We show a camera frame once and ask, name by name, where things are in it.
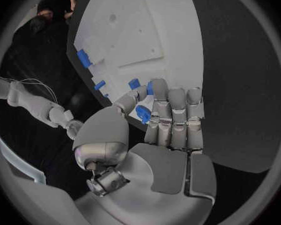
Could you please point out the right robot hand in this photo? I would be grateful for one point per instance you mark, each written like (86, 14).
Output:
(73, 129)

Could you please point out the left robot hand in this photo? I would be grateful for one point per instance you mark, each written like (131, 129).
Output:
(159, 168)

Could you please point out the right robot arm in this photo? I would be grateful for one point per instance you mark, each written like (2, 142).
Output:
(30, 99)

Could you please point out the white task board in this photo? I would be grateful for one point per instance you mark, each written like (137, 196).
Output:
(135, 41)

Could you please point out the blue peg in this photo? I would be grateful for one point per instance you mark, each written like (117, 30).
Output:
(99, 85)

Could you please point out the blue block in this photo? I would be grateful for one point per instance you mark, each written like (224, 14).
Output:
(83, 58)
(134, 84)

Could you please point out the blue cylinder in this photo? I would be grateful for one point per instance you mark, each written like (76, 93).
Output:
(150, 88)

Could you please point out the person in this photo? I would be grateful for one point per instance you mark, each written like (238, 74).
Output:
(52, 7)

